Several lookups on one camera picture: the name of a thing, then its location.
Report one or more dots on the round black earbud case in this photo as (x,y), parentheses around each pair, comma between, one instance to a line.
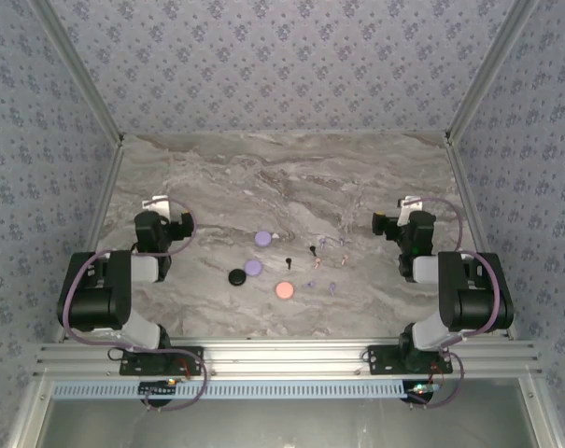
(237,277)

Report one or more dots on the round purple earbud case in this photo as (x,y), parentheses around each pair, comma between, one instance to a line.
(253,267)
(262,238)

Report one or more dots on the round pink earbud case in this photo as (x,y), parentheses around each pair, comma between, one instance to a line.
(284,290)

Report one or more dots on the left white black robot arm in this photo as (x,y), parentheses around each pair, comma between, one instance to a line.
(95,298)

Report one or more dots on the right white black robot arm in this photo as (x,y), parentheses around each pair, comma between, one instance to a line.
(473,298)

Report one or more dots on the small black controller board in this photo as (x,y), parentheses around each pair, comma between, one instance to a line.
(156,388)
(419,394)

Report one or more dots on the grey metal sheet panel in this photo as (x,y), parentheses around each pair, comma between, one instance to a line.
(282,424)

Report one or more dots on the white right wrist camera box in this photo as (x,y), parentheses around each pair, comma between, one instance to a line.
(407,207)

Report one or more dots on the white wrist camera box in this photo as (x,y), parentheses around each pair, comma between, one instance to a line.
(407,207)
(157,204)

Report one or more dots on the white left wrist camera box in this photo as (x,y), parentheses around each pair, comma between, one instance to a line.
(157,204)

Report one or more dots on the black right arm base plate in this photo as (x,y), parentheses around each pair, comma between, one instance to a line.
(380,357)

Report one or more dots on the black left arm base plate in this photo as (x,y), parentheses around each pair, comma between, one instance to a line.
(132,366)

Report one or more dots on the aluminium mounting rail beam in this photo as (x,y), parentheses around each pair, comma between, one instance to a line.
(282,357)

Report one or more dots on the aluminium corner post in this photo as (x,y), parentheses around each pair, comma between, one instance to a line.
(80,70)
(487,70)

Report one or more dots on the aluminium frame bar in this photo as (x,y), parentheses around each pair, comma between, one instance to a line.
(29,415)
(541,420)

